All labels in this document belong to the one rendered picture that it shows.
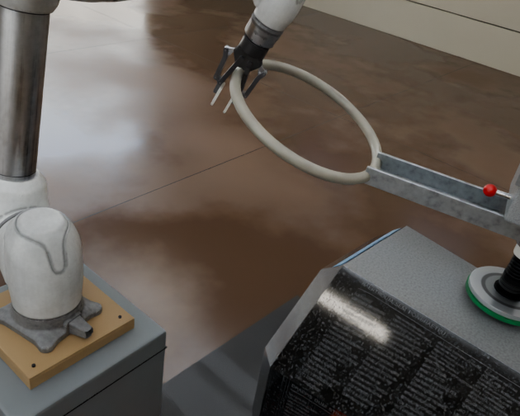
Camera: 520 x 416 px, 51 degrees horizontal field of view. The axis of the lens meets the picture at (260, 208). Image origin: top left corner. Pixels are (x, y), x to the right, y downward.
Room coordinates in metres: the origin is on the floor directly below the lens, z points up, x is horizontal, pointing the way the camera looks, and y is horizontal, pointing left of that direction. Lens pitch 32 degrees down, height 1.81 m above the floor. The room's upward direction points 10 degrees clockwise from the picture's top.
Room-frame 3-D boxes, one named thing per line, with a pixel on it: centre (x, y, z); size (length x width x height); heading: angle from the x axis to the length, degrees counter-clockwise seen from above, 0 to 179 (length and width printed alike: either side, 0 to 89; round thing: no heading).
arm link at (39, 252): (0.94, 0.46, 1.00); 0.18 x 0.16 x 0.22; 47
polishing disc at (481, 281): (1.21, -0.71, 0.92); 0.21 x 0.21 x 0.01
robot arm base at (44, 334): (0.92, 0.43, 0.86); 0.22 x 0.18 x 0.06; 66
